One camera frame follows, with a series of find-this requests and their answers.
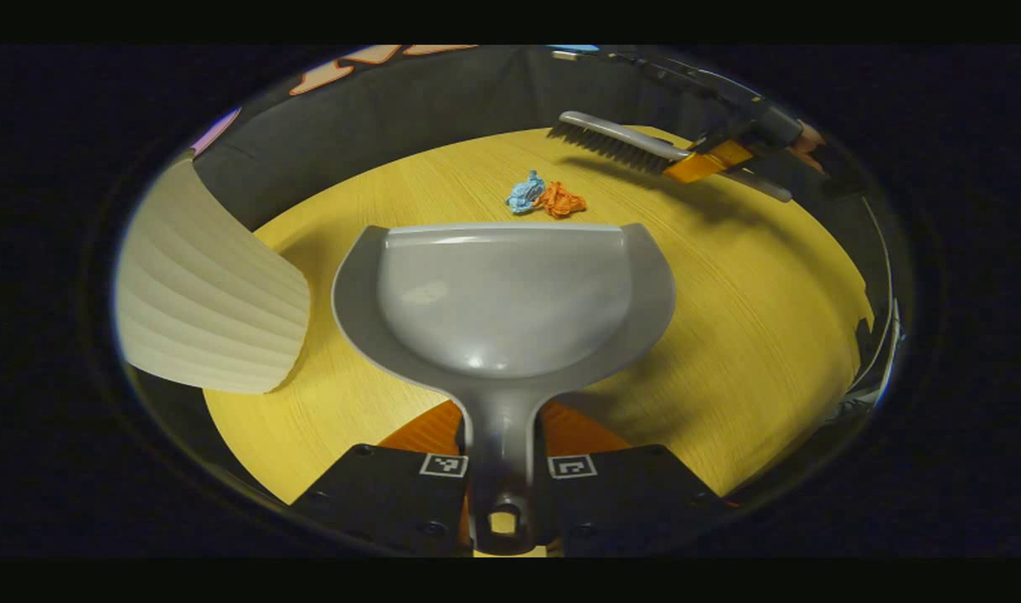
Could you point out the white garbage bin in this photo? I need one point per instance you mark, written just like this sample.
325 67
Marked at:
217 301

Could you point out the grey dustpan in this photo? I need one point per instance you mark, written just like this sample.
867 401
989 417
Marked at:
510 293

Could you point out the wooden desktop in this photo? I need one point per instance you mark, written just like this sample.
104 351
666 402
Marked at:
753 318

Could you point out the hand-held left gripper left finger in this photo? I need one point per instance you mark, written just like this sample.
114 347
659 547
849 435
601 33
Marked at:
384 498

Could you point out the blue paper trash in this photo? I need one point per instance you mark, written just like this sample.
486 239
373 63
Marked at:
524 193

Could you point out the small grey broom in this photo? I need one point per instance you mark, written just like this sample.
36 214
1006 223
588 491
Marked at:
619 138

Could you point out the orange paper trash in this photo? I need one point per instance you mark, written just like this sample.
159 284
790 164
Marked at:
562 201

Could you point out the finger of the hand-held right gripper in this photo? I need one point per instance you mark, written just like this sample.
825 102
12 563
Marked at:
711 159

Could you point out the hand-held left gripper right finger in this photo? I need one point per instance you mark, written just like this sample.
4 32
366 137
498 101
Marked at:
627 498

